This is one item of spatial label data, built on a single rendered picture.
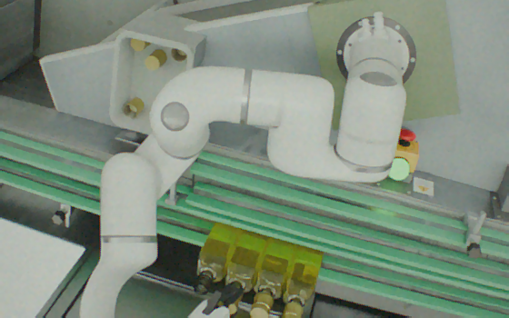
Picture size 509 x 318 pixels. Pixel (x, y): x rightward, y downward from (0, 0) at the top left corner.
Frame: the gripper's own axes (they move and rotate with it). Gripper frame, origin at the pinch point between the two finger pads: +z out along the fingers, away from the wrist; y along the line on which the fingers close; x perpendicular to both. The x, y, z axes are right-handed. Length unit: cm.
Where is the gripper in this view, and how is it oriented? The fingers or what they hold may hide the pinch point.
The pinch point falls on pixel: (228, 303)
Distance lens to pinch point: 117.7
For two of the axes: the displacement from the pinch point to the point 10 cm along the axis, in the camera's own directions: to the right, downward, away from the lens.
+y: 1.8, -8.5, -4.9
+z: 4.7, -3.6, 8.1
